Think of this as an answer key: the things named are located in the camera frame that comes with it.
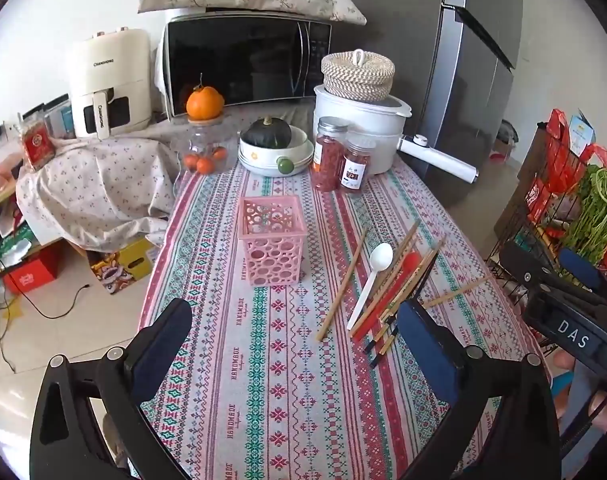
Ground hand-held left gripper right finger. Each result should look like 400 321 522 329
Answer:
397 300 564 480

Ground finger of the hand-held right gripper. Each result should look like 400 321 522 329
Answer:
500 239 607 312
557 246 607 302

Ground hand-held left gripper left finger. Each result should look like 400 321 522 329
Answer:
29 298 193 480

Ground wooden chopstick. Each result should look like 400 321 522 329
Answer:
361 235 420 332
381 220 421 292
316 229 369 342
382 236 447 335
423 275 491 308
377 249 440 352

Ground pink plastic utensil basket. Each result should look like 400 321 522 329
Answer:
238 196 307 287

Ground person's right hand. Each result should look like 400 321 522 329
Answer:
553 349 607 433

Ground green long beans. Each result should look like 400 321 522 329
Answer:
566 165 607 266

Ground yellow printed cardboard box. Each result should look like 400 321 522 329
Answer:
86 237 159 296

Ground red plastic spoon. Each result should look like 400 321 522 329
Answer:
354 252 427 343

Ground red plastic bag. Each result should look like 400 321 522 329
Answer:
526 109 607 226

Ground white plastic spoon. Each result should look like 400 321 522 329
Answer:
347 242 394 331

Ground patterned tablecloth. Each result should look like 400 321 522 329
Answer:
138 152 554 480

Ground red box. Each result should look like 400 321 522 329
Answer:
3 255 59 295

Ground white floral cover cloth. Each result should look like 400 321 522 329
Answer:
16 101 317 252

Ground short jar of red berries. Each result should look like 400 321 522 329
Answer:
340 137 377 194

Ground glass jar with wooden lid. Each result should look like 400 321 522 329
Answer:
180 115 229 176

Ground white bowl with squash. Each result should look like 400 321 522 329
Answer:
237 125 315 177

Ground tall jar of red berries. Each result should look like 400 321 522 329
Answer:
311 116 351 192

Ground grey refrigerator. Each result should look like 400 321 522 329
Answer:
323 0 524 208

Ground dark green kabocha squash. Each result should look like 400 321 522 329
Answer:
242 116 292 150

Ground large orange with stem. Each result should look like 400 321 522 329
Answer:
186 72 225 121

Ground row of small boxes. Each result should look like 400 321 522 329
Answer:
18 94 76 138

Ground cream air fryer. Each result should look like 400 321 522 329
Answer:
66 28 153 141

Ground black microwave oven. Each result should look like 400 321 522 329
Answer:
162 7 333 121

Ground black wire rack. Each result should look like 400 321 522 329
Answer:
486 110 607 311

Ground black cable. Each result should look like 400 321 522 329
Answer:
0 280 91 322

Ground white electric pot with handle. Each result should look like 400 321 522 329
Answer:
313 85 480 184

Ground woven rope basket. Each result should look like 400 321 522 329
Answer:
321 49 397 102

